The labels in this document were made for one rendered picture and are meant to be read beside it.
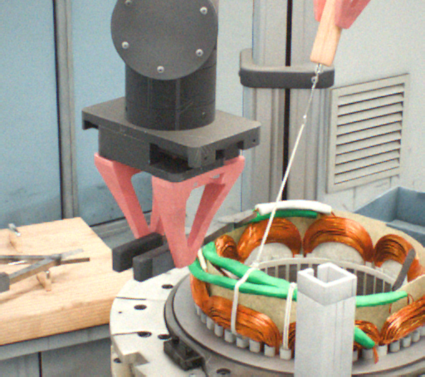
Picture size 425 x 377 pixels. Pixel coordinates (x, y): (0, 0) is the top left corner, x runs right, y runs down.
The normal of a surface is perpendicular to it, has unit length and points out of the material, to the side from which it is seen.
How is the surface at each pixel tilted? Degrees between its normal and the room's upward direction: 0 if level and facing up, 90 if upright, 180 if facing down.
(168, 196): 111
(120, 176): 88
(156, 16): 91
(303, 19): 90
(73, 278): 0
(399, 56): 89
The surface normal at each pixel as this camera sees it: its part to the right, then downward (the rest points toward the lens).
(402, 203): -0.61, 0.26
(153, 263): 0.73, 0.25
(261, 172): -0.02, 0.33
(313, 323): -0.82, 0.18
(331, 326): 0.57, 0.28
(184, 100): 0.35, 0.34
